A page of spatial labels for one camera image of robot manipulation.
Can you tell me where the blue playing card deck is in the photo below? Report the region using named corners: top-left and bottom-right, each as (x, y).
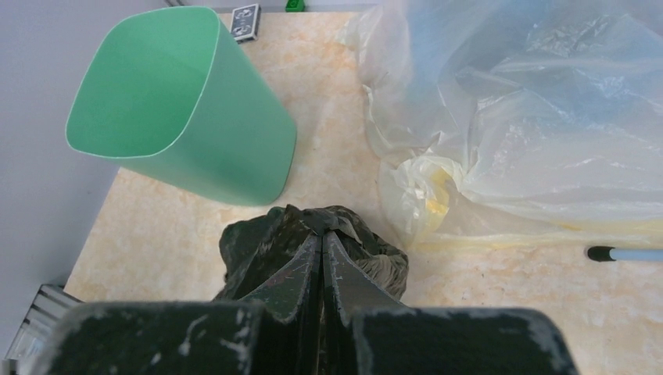
top-left (229, 3), bottom-right (261, 44)

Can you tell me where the clear plastic bag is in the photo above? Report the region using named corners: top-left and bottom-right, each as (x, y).
top-left (339, 1), bottom-right (662, 247)

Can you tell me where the black trash bag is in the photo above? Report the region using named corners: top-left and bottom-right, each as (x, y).
top-left (216, 205), bottom-right (409, 300)

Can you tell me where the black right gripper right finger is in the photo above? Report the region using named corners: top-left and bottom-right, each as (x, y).
top-left (322, 231), bottom-right (405, 374)

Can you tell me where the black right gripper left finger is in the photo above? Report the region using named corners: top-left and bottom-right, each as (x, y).
top-left (242, 235), bottom-right (322, 374)

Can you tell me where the small green block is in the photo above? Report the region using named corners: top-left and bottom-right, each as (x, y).
top-left (285, 0), bottom-right (306, 13)

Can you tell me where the green plastic trash bin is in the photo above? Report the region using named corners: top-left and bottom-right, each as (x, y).
top-left (66, 6), bottom-right (297, 205)

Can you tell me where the light blue tripod stand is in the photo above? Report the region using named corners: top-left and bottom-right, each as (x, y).
top-left (586, 246), bottom-right (662, 263)

